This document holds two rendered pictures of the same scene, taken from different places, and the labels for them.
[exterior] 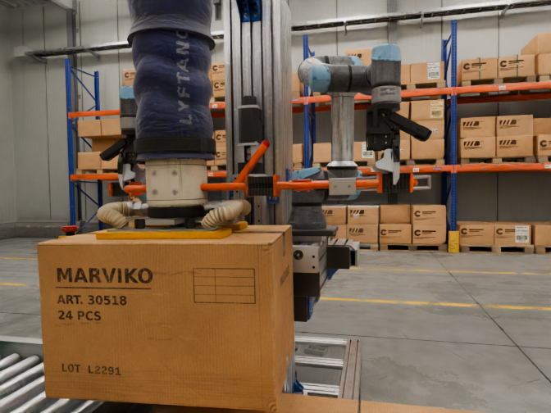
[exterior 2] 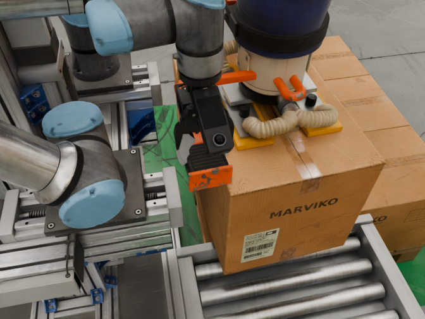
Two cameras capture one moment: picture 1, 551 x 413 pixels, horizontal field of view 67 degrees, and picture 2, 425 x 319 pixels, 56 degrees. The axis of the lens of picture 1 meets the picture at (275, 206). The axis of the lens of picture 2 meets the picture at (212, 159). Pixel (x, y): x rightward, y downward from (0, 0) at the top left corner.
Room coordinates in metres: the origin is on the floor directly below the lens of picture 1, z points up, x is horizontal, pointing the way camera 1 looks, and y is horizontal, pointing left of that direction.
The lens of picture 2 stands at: (1.69, 1.02, 1.78)
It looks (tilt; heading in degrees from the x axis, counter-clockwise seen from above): 48 degrees down; 246
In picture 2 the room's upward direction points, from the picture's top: straight up
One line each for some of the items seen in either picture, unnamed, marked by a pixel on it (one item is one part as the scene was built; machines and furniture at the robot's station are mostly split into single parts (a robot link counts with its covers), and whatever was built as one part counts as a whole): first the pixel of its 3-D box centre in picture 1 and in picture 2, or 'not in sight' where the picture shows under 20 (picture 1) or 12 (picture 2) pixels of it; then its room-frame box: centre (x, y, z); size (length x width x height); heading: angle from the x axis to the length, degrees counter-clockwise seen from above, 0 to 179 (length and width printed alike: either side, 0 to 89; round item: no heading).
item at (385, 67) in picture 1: (385, 68); not in sight; (1.10, -0.29, 1.50); 0.09 x 0.08 x 0.11; 5
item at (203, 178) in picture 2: (125, 188); (205, 163); (1.49, 0.54, 1.20); 0.09 x 0.08 x 0.05; 171
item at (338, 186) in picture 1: (342, 186); not in sight; (1.11, -0.18, 1.19); 0.07 x 0.07 x 0.04; 81
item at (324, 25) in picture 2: (176, 147); (278, 19); (1.18, 0.28, 1.31); 0.23 x 0.23 x 0.04
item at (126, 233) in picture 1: (165, 228); (300, 88); (1.09, 0.29, 1.09); 0.34 x 0.10 x 0.05; 81
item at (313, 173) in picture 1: (308, 184); (83, 18); (1.59, -0.13, 1.20); 0.13 x 0.12 x 0.14; 95
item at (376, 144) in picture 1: (383, 129); not in sight; (1.10, -0.29, 1.34); 0.09 x 0.08 x 0.12; 81
